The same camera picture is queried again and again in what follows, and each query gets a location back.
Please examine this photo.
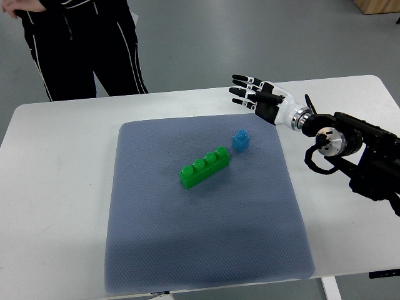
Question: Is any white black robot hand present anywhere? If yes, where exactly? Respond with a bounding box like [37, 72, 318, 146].
[229, 74, 313, 131]

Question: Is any person in black clothes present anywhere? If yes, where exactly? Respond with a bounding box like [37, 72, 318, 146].
[1, 1, 148, 101]

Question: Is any black table control panel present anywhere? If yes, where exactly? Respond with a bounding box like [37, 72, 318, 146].
[369, 269, 400, 279]

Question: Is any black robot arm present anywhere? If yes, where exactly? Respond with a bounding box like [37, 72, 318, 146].
[301, 95, 399, 215]

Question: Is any wooden box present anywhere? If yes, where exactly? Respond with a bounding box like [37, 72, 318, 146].
[353, 0, 399, 15]

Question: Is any long green block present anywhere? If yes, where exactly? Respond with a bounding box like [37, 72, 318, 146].
[179, 146, 230, 189]

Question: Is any small blue block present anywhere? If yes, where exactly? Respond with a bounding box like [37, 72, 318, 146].
[231, 129, 250, 153]

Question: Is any white table leg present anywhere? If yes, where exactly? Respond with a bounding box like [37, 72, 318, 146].
[321, 276, 342, 300]

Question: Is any blue-grey mesh mat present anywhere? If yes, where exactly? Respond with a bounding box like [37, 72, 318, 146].
[105, 114, 315, 294]

